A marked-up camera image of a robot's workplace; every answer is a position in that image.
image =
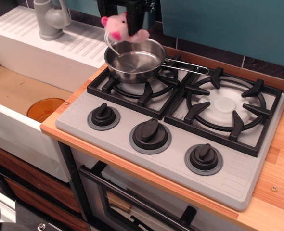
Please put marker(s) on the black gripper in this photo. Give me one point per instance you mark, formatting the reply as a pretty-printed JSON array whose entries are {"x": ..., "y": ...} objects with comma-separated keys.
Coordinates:
[{"x": 135, "y": 11}]

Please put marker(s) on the pink stuffed pig toy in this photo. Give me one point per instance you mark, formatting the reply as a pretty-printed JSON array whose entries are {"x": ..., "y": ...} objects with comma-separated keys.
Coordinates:
[{"x": 117, "y": 30}]

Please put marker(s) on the stainless steel pan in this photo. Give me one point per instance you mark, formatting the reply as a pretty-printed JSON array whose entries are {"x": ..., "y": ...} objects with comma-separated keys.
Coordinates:
[{"x": 135, "y": 63}]

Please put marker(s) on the grey toy faucet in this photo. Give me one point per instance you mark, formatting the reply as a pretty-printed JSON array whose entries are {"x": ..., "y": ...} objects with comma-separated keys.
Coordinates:
[{"x": 51, "y": 21}]

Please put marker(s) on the black left burner grate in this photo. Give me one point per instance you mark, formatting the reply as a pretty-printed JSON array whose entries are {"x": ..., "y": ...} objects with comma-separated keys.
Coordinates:
[{"x": 152, "y": 98}]

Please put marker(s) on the black burner grate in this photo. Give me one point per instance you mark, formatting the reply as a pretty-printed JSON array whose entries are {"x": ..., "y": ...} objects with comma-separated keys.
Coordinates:
[
  {"x": 244, "y": 137},
  {"x": 152, "y": 98}
]

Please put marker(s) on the black left stove knob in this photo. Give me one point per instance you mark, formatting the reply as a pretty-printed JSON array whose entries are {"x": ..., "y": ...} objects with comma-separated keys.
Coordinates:
[{"x": 103, "y": 118}]

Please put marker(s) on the black stove knob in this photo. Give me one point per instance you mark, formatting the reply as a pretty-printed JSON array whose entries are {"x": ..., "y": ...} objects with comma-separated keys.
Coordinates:
[
  {"x": 150, "y": 137},
  {"x": 103, "y": 118},
  {"x": 203, "y": 159}
]

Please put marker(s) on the white toy sink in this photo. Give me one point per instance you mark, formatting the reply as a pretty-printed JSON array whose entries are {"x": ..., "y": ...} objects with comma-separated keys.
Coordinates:
[{"x": 32, "y": 69}]

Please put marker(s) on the orange plastic bowl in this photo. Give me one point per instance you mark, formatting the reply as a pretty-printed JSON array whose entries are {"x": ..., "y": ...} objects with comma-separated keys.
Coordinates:
[{"x": 42, "y": 109}]

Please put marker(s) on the black middle stove knob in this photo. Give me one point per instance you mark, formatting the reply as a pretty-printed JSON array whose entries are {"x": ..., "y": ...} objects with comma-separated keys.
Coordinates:
[{"x": 150, "y": 137}]

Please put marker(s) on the white right burner cap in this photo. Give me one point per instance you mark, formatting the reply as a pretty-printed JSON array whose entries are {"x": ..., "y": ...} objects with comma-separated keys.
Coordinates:
[{"x": 222, "y": 104}]

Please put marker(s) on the teal cabinet right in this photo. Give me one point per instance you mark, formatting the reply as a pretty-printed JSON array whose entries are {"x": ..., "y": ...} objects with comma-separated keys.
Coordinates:
[{"x": 253, "y": 28}]

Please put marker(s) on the grey toy stove top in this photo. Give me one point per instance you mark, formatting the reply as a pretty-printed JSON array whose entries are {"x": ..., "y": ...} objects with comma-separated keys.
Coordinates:
[{"x": 233, "y": 185}]

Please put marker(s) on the black right burner grate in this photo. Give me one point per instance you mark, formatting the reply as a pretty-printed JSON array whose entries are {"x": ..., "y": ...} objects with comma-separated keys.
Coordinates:
[{"x": 244, "y": 137}]

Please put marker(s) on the black right stove knob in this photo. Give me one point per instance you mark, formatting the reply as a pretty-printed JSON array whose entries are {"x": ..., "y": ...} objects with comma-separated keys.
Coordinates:
[{"x": 203, "y": 159}]

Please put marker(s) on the toy oven door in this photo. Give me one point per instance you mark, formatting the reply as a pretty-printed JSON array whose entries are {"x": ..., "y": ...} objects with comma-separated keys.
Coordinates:
[{"x": 136, "y": 219}]

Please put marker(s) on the wooden drawer fronts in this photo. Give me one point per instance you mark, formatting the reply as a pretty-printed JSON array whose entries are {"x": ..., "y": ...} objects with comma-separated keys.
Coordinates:
[{"x": 47, "y": 195}]

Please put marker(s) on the black oven door handle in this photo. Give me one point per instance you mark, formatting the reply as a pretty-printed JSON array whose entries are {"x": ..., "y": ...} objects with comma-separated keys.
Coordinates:
[{"x": 132, "y": 199}]

